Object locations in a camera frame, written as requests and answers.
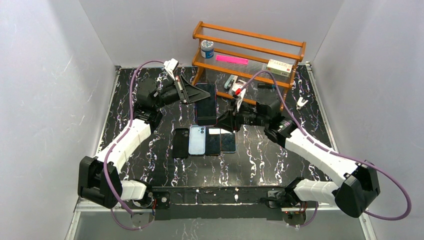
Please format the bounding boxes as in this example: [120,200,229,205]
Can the phone with black screen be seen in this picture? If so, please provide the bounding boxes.
[205,127,221,156]

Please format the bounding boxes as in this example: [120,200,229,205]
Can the light blue phone case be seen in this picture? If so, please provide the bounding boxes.
[188,125,206,156]

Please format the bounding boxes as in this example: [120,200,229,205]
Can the black phone case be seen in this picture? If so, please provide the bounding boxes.
[172,128,190,159]

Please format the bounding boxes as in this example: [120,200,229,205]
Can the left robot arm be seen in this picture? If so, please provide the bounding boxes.
[77,76,210,209]

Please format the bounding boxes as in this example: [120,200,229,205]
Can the black blue marker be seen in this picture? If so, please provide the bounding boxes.
[257,82,277,90]

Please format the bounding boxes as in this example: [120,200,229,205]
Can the white staple remover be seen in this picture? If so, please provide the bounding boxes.
[296,96,309,110]

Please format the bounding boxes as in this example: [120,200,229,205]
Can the teal white stapler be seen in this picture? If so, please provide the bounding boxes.
[224,74,238,90]

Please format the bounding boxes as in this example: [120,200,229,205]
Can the blue white round jar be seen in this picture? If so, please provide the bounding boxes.
[200,39,214,59]

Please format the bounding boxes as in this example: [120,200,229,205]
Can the white red cardboard box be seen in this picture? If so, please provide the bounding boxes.
[266,59,293,78]

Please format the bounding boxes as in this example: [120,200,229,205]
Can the orange wooden two-tier shelf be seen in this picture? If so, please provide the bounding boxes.
[191,21,307,97]

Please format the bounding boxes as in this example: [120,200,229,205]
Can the pink flat ruler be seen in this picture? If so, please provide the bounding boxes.
[215,54,249,65]

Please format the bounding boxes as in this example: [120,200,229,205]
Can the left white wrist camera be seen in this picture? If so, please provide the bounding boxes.
[163,58,179,81]

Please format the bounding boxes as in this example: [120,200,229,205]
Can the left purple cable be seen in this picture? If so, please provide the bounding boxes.
[103,60,167,231]

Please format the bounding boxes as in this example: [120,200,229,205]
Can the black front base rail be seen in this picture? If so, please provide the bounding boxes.
[152,186,293,221]

